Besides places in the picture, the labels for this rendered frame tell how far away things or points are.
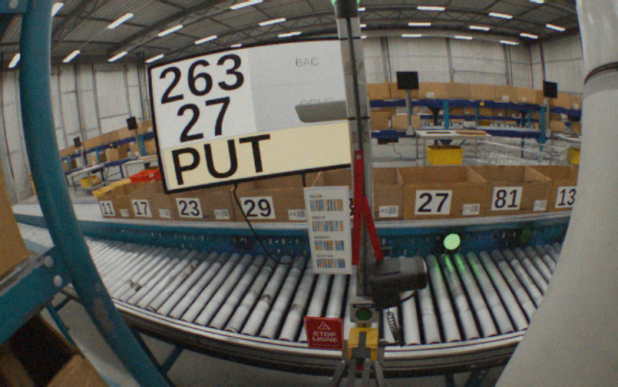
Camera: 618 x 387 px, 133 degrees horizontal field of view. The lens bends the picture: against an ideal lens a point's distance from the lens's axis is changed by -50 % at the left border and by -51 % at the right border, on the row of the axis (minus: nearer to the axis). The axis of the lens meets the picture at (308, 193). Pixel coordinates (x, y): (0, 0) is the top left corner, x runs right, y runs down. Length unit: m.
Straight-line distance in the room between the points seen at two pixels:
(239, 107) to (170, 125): 0.16
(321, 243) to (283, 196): 0.67
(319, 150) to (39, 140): 0.52
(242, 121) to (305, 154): 0.15
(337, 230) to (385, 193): 0.63
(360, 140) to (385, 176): 0.94
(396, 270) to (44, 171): 0.53
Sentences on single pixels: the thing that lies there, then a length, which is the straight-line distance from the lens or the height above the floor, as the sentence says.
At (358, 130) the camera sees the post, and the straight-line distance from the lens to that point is 0.50.
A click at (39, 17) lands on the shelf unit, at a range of 0.23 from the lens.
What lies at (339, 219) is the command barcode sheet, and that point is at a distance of 0.53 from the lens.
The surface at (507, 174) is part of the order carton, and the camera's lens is 1.63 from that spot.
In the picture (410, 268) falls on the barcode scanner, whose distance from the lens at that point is 0.54.
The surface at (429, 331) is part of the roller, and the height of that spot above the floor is 0.75.
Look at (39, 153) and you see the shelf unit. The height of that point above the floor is 1.41.
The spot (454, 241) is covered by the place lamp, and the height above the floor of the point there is 0.82.
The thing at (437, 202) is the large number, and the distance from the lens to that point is 1.20.
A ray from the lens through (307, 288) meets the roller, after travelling 1.06.
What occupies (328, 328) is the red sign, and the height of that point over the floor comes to 0.88.
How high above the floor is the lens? 1.40
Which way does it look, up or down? 19 degrees down
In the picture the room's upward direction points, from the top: 6 degrees counter-clockwise
